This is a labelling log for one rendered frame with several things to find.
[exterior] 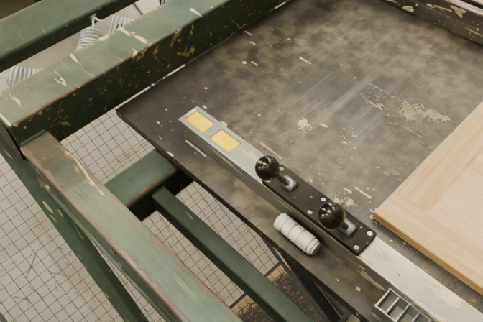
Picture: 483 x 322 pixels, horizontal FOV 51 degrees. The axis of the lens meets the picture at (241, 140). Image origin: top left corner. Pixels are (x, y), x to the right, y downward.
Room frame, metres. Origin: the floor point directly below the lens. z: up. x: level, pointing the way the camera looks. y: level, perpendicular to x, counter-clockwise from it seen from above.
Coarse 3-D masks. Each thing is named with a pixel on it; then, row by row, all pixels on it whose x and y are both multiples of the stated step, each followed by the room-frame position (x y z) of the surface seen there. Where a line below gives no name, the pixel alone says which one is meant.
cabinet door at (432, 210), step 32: (480, 128) 0.95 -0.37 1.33; (448, 160) 0.90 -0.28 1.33; (480, 160) 0.90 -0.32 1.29; (416, 192) 0.86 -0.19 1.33; (448, 192) 0.86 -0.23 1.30; (480, 192) 0.85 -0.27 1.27; (384, 224) 0.83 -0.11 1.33; (416, 224) 0.81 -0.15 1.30; (448, 224) 0.81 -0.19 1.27; (480, 224) 0.81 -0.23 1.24; (448, 256) 0.77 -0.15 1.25; (480, 256) 0.77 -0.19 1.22; (480, 288) 0.74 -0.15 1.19
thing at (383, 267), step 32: (192, 128) 0.95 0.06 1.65; (224, 128) 0.95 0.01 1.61; (224, 160) 0.92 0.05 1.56; (256, 160) 0.89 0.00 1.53; (256, 192) 0.89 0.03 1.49; (352, 256) 0.76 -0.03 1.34; (384, 256) 0.75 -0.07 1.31; (384, 288) 0.75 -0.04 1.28; (416, 288) 0.72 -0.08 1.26; (448, 320) 0.68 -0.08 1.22; (480, 320) 0.68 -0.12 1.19
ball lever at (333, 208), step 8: (320, 208) 0.69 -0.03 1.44; (328, 208) 0.68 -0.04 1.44; (336, 208) 0.68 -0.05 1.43; (320, 216) 0.68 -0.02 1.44; (328, 216) 0.67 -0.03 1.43; (336, 216) 0.67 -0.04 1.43; (344, 216) 0.68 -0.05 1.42; (328, 224) 0.68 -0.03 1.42; (336, 224) 0.68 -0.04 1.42; (344, 224) 0.74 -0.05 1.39; (352, 224) 0.77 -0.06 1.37; (344, 232) 0.77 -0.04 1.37; (352, 232) 0.77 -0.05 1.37
